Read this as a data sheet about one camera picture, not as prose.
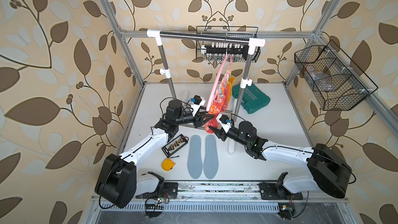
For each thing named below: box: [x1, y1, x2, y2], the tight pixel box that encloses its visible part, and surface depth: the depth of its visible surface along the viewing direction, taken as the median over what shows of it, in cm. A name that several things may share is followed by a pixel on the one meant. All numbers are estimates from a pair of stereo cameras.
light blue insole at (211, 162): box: [203, 134, 220, 180], surface depth 87 cm
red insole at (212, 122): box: [204, 93, 226, 134], surface depth 75 cm
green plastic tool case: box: [231, 84, 271, 115], surface depth 107 cm
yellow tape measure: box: [161, 157, 176, 172], surface depth 83 cm
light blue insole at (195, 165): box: [187, 134, 204, 180], surface depth 86 cm
